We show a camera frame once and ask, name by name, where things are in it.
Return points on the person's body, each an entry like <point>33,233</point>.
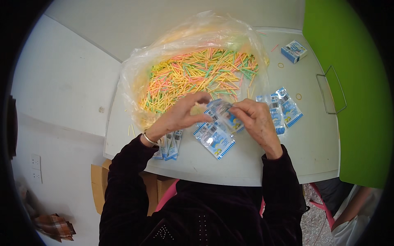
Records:
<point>203,215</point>

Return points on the blue white printed packet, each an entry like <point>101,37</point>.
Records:
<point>223,115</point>
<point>203,126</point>
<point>218,143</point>
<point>277,118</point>
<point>291,110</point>

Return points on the green board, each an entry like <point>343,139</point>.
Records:
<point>360,92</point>

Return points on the white wall socket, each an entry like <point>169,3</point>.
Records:
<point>36,168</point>

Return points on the person's right hand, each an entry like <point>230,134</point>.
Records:
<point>261,126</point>

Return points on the pink plastic chair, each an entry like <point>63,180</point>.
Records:
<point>323,207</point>

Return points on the pink green stick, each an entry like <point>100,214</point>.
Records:
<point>262,33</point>

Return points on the brown cardboard box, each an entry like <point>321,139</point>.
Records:
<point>98,187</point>

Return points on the clear plastic bag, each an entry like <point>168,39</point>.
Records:
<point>197,33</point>

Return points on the bundle of blue white packets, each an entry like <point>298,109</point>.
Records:
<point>171,147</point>

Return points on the blue white striped box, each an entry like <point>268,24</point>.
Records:
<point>294,51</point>

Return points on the heap of coloured sticks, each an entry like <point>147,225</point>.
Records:
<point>197,73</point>

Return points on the person's left hand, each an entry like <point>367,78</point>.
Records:
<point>172,118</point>

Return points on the plaid cloth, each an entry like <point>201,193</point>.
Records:
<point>55,227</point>

